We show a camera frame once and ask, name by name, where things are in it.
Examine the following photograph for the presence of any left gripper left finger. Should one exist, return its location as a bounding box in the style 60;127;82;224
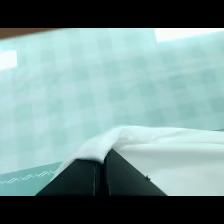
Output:
35;158;102;197

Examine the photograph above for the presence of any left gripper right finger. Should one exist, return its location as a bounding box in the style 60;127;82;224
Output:
103;148;168;197

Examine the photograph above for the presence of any white shirt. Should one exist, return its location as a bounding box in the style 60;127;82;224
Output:
53;125;224;197

